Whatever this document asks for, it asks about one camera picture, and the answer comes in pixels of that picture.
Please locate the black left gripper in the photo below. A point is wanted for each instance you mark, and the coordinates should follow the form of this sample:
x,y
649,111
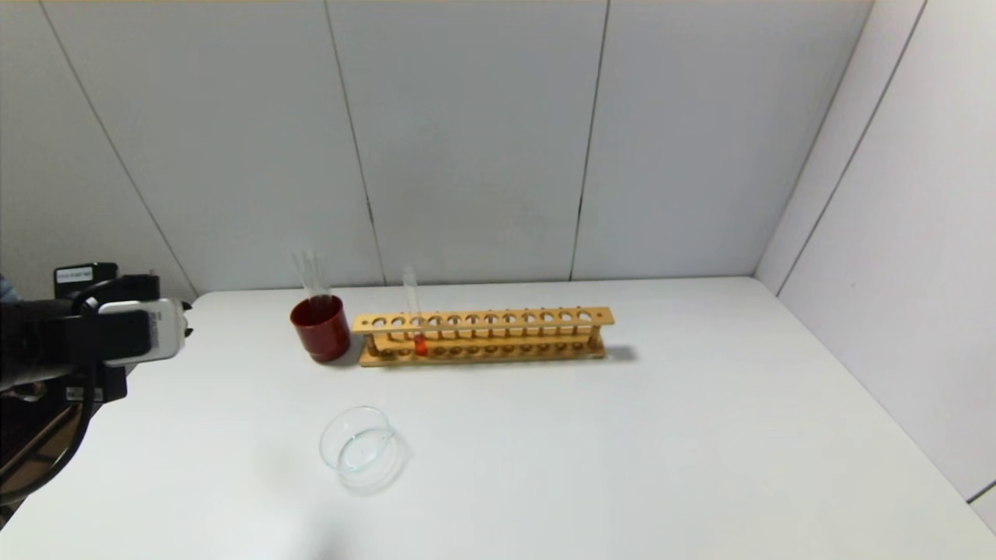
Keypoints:
x,y
84,275

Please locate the test tube with red pigment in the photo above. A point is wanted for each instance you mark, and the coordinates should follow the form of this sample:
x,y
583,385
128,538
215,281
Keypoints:
x,y
420,344

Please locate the wooden test tube rack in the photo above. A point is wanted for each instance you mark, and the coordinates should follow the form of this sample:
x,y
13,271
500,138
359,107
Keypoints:
x,y
482,319

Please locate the dark red cup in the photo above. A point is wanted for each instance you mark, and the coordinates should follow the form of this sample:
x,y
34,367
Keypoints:
x,y
320,330

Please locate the clear glass beaker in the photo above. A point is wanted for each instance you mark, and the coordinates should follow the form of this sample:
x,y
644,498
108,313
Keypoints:
x,y
362,449

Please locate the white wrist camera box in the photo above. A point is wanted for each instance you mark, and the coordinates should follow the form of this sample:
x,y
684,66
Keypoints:
x,y
159,330

